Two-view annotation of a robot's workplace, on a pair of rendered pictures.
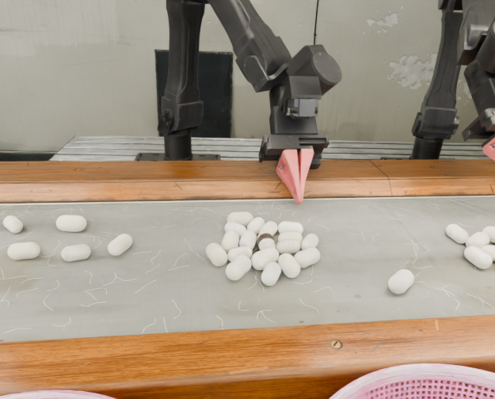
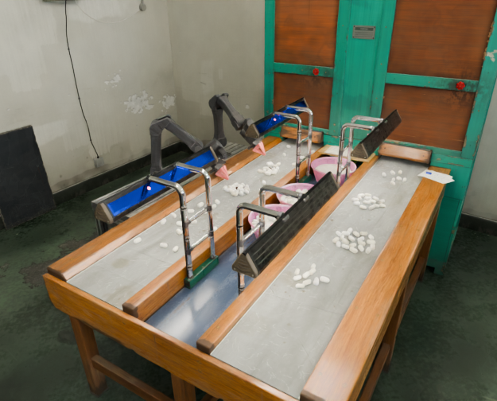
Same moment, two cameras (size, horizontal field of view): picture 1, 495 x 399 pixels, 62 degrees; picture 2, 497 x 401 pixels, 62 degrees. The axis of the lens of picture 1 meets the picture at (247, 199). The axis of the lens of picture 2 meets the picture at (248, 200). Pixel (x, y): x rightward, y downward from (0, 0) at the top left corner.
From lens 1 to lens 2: 1.89 m
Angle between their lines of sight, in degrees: 44
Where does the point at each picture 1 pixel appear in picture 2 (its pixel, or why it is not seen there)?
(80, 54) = not seen: outside the picture
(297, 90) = (222, 153)
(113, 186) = (189, 196)
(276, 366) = (267, 196)
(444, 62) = (219, 124)
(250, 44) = (196, 143)
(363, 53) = (109, 101)
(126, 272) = (226, 204)
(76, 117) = not seen: outside the picture
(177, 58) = (157, 153)
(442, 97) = (221, 134)
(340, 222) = (239, 179)
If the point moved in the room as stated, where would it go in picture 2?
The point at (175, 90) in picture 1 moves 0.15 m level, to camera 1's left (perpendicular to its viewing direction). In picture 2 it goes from (158, 164) to (136, 172)
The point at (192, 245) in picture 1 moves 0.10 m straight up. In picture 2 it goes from (225, 196) to (224, 179)
